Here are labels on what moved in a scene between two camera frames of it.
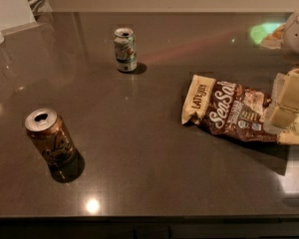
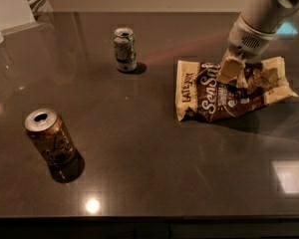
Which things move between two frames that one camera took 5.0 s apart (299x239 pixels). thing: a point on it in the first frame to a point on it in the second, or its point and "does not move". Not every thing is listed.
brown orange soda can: [55, 144] does not move
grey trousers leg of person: [39, 2] does not move
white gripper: [297, 35] to [245, 41]
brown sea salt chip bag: [233, 111] to [200, 95]
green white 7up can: [126, 50] does not move
